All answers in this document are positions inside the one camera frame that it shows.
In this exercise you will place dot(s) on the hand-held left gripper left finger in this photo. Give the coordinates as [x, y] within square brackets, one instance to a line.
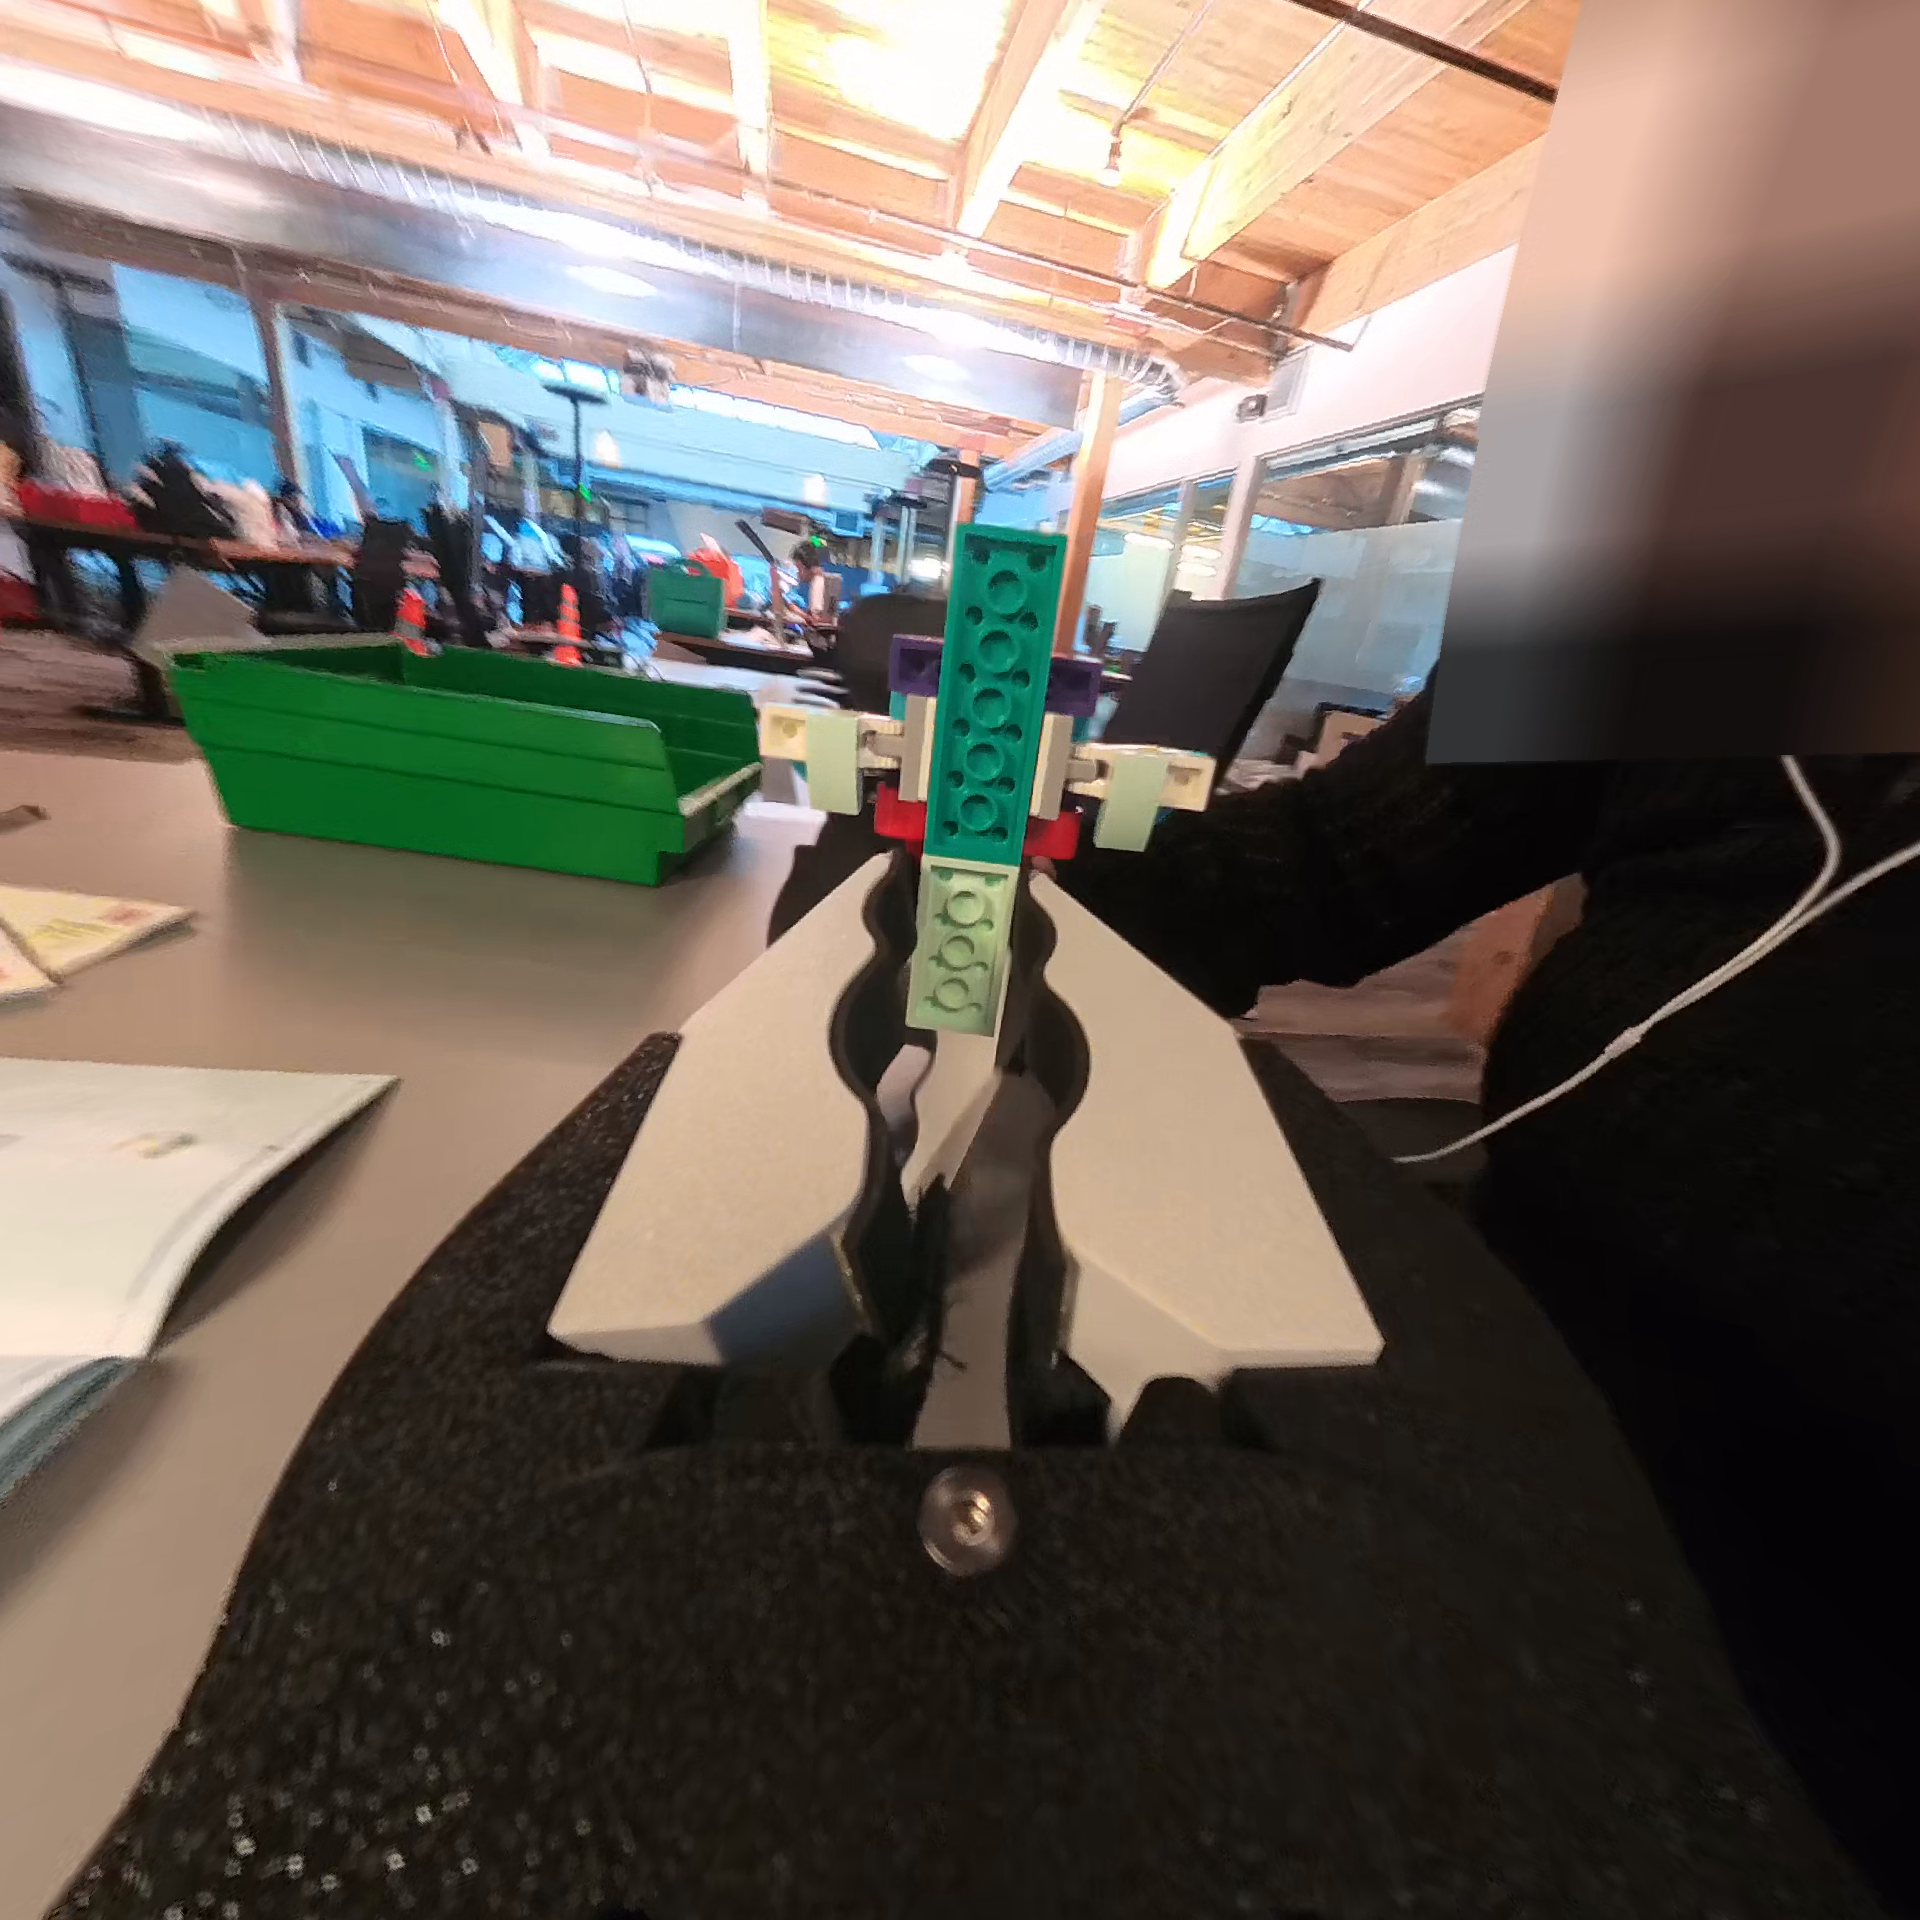
[705, 1184]

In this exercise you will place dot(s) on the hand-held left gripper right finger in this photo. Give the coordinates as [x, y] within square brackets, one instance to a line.
[1201, 1201]

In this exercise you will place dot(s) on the colourful lego model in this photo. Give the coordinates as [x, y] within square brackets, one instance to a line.
[983, 704]

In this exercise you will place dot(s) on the open lego instruction booklet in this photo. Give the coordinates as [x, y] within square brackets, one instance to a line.
[135, 1201]

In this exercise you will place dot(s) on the brown cardboard box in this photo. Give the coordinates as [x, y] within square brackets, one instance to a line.
[1441, 975]

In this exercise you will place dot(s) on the green plastic bin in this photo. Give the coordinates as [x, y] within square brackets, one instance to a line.
[450, 765]

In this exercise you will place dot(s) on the person in black sweater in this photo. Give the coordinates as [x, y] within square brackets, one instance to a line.
[1680, 1350]

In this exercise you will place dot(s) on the black office chair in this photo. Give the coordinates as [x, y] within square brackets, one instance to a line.
[885, 646]
[1223, 674]

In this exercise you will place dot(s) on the orange traffic cone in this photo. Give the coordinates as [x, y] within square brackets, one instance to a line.
[414, 622]
[565, 628]

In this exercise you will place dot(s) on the small green crate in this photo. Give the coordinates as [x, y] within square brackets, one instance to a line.
[686, 599]

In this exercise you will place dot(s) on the folded instruction leaflet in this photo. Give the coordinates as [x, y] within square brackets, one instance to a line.
[82, 930]

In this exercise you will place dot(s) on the wooden support post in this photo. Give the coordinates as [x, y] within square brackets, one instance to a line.
[1100, 480]

